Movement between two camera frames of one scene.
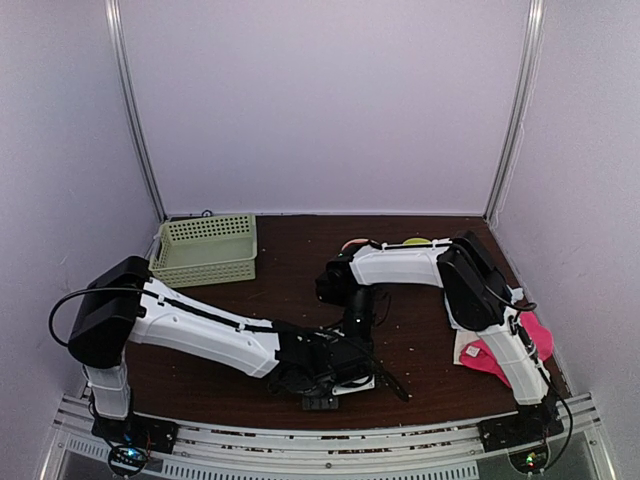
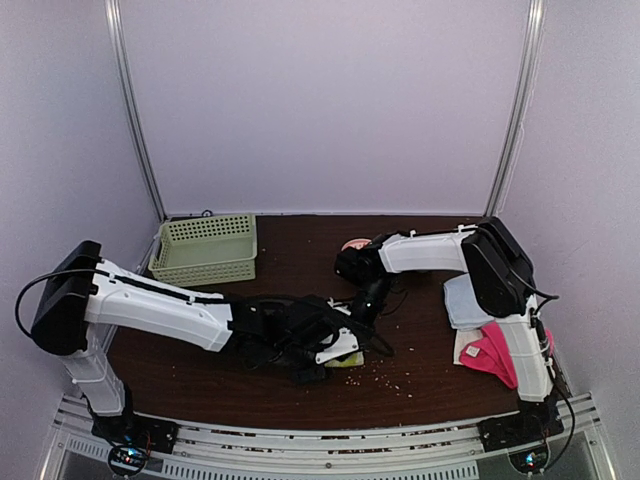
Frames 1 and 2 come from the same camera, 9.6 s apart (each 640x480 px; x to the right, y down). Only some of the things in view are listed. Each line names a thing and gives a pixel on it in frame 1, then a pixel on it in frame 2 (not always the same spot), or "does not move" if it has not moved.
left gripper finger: [320, 402] -> [309, 376]
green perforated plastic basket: [205, 251] does not move
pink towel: [476, 356] does not move
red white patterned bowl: [358, 240] does not move
